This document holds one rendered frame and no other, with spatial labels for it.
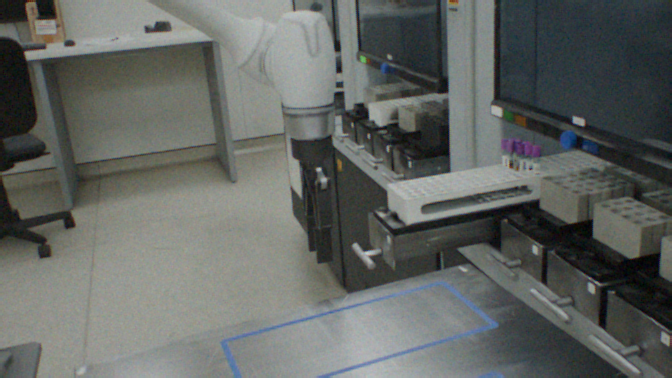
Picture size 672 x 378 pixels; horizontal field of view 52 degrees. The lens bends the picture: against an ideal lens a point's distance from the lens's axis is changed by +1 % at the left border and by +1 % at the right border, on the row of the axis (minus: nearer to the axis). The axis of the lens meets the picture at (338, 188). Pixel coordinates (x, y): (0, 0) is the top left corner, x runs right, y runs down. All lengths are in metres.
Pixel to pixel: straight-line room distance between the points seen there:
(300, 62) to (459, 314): 0.48
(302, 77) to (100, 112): 3.65
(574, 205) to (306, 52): 0.53
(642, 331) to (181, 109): 4.00
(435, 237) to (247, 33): 0.51
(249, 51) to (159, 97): 3.48
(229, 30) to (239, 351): 0.59
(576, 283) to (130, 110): 3.90
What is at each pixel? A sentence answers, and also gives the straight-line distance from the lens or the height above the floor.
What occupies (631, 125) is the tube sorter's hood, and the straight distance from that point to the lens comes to 1.10.
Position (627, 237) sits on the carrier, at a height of 0.85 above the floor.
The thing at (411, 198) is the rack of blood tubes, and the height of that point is 0.86.
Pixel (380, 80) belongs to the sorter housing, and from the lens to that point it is 2.25.
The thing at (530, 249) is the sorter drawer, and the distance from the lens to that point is 1.25.
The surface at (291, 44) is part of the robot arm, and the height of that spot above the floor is 1.17.
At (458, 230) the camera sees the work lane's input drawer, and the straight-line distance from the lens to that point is 1.31.
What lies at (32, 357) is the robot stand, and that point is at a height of 0.70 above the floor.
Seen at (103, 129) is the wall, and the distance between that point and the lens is 4.76.
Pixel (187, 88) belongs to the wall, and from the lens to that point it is 4.73.
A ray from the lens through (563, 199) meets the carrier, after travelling 1.27.
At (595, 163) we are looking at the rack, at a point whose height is 0.86.
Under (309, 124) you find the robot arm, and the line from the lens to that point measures 1.17.
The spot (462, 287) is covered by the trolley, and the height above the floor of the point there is 0.82.
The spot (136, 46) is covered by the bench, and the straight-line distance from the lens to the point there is 3.97.
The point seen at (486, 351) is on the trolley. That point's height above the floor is 0.82.
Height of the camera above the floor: 1.31
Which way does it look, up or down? 19 degrees down
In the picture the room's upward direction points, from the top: 5 degrees counter-clockwise
